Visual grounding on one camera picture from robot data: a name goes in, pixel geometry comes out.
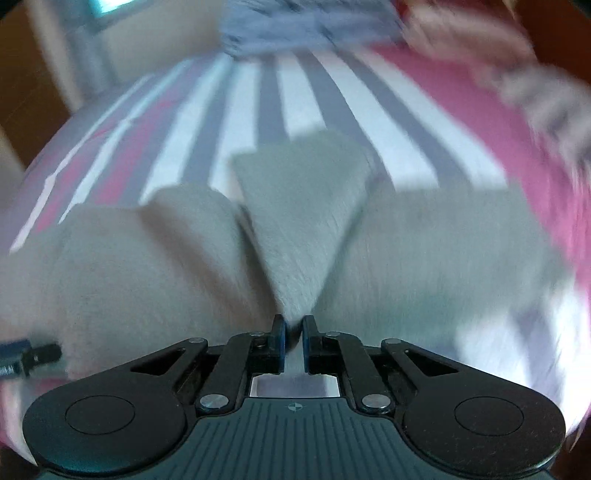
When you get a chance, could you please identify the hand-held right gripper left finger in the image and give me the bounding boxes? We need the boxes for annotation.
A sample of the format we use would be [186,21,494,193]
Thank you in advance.
[115,315,288,415]

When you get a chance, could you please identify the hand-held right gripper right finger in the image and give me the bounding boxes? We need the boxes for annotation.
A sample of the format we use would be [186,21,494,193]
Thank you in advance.
[301,315,474,414]

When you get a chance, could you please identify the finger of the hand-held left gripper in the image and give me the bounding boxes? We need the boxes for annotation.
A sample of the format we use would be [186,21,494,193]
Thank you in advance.
[21,342,63,376]

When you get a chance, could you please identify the beige grey towel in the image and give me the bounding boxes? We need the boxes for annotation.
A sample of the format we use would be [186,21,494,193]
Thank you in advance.
[0,131,578,402]

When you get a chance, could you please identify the striped bed sheet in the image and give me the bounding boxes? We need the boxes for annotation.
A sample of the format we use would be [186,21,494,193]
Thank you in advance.
[0,46,591,462]

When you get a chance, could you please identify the brown wooden door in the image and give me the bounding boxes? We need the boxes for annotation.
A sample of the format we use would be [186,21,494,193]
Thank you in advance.
[0,28,70,155]

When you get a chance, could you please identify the grey curtain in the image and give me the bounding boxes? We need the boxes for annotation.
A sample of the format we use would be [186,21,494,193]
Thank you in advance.
[69,18,116,112]

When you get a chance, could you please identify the grey knitted blanket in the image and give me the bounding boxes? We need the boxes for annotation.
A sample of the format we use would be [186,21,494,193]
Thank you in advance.
[217,0,407,58]

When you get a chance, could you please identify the window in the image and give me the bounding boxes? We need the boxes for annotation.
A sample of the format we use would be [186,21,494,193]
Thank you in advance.
[90,0,134,19]

